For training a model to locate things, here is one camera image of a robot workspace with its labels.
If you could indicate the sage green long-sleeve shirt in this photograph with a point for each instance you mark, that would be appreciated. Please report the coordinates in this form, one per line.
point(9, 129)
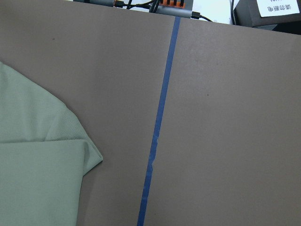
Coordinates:
point(44, 154)

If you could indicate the orange black USB hub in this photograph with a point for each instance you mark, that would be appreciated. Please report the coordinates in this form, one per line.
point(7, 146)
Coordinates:
point(165, 7)

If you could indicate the black box with label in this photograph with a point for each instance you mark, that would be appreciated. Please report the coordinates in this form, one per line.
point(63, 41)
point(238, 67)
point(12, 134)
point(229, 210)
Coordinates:
point(258, 13)

